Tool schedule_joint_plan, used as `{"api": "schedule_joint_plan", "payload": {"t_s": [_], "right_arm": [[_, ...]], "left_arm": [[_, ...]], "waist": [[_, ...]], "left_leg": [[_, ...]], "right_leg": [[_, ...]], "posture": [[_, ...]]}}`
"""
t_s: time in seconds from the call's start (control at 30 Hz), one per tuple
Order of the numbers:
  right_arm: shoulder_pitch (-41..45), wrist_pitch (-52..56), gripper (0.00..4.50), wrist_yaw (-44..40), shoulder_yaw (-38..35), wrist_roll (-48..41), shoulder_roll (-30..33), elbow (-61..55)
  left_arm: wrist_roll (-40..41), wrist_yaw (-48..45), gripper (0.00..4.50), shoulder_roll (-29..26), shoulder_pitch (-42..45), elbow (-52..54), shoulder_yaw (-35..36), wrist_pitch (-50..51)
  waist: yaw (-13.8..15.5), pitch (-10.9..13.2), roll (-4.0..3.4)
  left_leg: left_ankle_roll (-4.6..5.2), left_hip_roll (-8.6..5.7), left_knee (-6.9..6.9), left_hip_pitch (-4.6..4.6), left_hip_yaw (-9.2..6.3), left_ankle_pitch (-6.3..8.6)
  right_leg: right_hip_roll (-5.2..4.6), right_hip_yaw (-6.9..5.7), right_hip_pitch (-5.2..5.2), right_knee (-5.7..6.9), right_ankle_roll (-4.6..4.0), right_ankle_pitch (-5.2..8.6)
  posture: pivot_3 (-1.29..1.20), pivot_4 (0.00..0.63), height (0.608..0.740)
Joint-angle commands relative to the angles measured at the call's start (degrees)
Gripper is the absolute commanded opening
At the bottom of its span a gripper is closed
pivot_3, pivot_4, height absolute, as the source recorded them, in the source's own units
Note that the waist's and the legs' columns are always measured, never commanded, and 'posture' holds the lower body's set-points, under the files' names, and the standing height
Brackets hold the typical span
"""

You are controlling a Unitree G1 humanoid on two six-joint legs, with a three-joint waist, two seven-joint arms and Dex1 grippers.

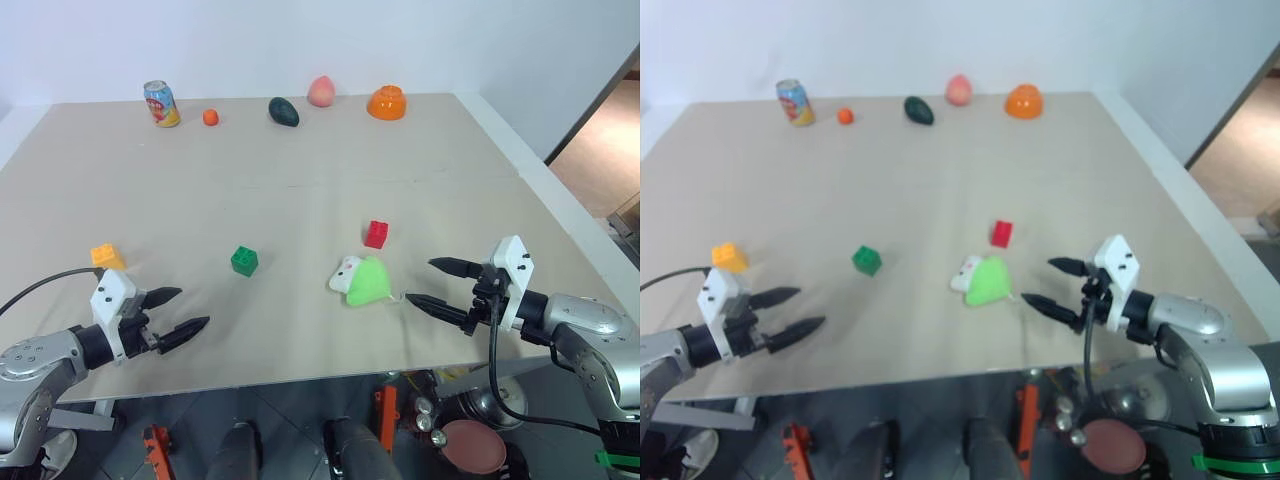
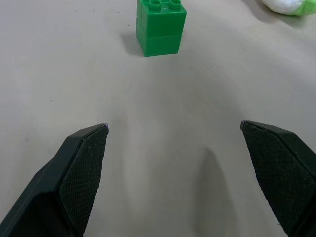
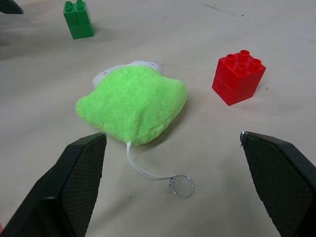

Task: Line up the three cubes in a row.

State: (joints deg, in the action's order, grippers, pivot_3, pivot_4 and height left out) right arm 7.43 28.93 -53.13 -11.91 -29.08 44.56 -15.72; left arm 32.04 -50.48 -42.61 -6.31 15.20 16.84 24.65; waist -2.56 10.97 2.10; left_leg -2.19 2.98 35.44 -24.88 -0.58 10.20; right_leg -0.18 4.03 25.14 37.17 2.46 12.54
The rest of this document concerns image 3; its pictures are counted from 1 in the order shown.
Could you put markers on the black pointed right gripper left finger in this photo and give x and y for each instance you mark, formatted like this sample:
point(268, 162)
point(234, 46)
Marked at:
point(10, 7)

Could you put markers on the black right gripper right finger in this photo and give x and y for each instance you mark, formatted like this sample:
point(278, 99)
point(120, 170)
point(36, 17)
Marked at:
point(279, 180)

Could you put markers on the green toy block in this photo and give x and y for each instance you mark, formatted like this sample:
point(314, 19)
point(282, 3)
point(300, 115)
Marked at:
point(78, 21)

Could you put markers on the red toy block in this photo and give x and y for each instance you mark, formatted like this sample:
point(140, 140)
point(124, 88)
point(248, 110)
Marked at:
point(238, 77)

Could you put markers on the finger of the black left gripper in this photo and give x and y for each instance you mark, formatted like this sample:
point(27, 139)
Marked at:
point(66, 187)

